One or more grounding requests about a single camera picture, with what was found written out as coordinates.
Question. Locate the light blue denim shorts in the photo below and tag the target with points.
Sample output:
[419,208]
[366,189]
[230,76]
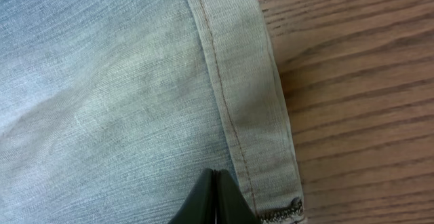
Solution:
[111,109]

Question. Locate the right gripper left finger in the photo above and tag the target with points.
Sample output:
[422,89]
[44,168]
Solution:
[199,206]

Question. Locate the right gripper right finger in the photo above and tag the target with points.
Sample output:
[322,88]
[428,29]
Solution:
[231,207]

